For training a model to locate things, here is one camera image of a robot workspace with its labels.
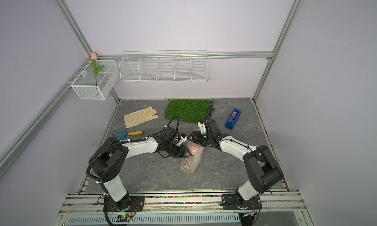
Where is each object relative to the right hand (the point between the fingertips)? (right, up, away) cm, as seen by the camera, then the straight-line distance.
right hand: (189, 138), depth 87 cm
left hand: (-1, -11, -3) cm, 11 cm away
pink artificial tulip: (-58, +42, +2) cm, 72 cm away
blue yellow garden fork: (-47, +1, +13) cm, 49 cm away
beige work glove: (-40, +12, +22) cm, 47 cm away
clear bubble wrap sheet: (0, -13, -9) cm, 16 cm away
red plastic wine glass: (0, -12, -9) cm, 15 cm away
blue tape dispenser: (+30, +11, +15) cm, 35 cm away
